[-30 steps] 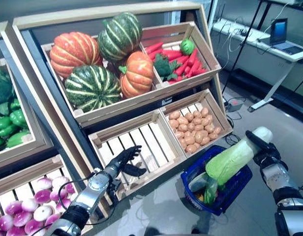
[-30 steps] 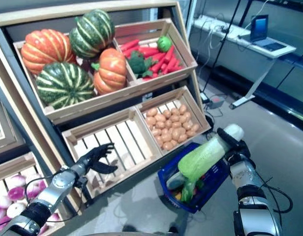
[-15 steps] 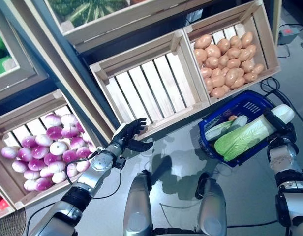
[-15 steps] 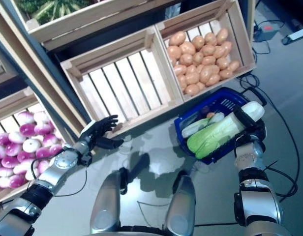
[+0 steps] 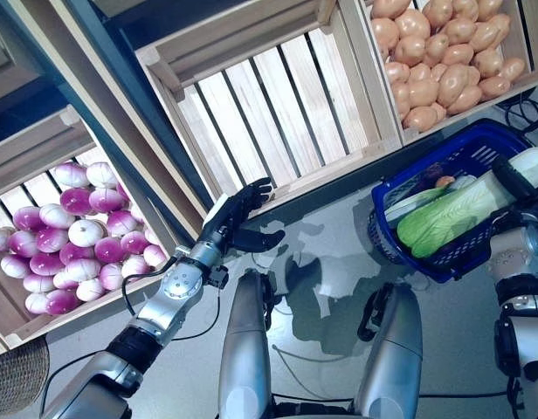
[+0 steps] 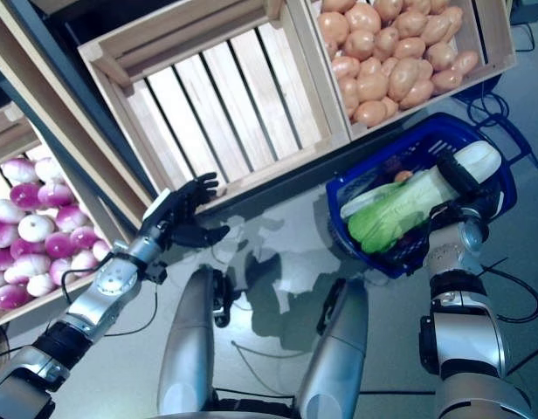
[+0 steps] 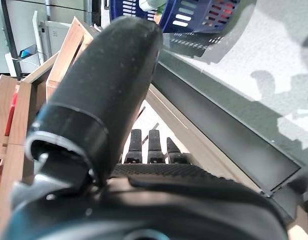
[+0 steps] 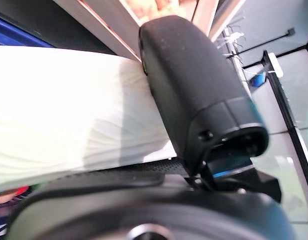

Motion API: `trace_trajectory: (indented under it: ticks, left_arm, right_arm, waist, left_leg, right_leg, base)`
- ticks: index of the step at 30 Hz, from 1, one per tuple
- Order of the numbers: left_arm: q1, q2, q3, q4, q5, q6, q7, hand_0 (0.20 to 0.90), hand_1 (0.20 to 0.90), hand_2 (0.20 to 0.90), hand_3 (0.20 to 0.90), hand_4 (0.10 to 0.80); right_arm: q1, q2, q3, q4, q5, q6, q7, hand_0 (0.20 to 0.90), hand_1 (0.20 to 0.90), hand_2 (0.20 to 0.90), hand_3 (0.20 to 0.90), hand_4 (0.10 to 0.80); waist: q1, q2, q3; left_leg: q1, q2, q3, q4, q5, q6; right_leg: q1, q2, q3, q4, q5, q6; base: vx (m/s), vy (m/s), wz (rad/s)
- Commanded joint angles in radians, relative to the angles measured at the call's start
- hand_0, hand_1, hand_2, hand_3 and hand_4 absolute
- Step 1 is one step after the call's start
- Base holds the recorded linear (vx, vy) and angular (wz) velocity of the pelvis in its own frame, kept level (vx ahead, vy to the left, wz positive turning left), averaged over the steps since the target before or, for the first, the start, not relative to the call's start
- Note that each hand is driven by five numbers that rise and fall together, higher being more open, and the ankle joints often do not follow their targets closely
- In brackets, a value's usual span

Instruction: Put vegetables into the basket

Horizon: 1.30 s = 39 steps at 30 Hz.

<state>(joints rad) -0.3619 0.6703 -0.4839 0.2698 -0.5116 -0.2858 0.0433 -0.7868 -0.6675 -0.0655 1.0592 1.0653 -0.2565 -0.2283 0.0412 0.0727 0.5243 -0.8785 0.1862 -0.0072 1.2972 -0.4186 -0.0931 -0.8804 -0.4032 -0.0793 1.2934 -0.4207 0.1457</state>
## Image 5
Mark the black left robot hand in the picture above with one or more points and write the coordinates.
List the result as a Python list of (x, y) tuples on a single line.
[(234, 218)]

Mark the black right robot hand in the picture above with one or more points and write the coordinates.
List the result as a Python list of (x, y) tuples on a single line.
[(515, 181)]

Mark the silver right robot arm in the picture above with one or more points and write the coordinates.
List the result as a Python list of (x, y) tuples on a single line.
[(518, 257)]

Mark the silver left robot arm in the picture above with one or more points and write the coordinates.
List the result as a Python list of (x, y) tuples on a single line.
[(173, 297)]

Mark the blue plastic shopping basket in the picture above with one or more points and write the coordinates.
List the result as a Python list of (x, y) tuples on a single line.
[(470, 135)]

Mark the woven wicker basket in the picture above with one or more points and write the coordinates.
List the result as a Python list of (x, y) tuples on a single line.
[(15, 375)]

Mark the small orange toy fruit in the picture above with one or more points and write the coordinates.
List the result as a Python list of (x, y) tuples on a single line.
[(446, 180)]

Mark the purple white toy onion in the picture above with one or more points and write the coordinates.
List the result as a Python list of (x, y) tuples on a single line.
[(102, 173), (135, 266), (105, 198), (120, 222), (26, 217), (122, 192), (70, 174), (56, 214), (154, 255), (75, 200), (83, 231)]

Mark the tan toy potato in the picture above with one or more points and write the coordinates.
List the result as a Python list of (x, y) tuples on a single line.
[(513, 69), (419, 118), (452, 85), (389, 6)]

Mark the wooden vegetable display shelf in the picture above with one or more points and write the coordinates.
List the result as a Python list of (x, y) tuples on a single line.
[(133, 153)]

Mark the silver left robot leg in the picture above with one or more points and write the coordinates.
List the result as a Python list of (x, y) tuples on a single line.
[(245, 349)]

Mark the silver robot leg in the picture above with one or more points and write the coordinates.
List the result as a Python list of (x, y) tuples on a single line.
[(245, 349), (391, 358)]

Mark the dark robot pelvis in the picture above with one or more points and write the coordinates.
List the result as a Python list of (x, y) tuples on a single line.
[(312, 409)]

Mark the silver right robot leg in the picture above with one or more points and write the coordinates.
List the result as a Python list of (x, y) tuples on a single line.
[(391, 358)]

